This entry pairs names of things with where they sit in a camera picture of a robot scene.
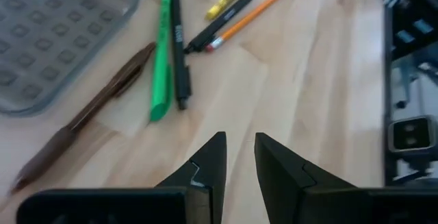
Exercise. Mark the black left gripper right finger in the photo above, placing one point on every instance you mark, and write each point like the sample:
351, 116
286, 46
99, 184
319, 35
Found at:
277, 176

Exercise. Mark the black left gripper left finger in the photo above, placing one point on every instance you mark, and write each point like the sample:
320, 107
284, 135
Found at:
208, 169

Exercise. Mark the green marker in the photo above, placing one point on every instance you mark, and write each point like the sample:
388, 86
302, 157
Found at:
161, 80

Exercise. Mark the black clip pen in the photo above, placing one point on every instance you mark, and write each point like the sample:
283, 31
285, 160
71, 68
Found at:
179, 63

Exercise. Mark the brown pen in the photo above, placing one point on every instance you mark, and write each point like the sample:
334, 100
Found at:
102, 97

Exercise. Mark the black marker pen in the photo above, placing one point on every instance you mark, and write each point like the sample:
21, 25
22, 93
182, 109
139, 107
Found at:
222, 20

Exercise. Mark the orange pencil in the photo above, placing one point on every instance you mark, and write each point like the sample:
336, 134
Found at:
246, 18

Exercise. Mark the black box beside table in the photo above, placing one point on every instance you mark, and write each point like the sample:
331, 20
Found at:
410, 134

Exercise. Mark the grey translucent box lid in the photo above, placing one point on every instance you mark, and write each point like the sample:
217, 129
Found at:
51, 39

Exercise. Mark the black metal table frame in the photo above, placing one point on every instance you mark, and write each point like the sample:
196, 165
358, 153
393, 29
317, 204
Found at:
390, 90

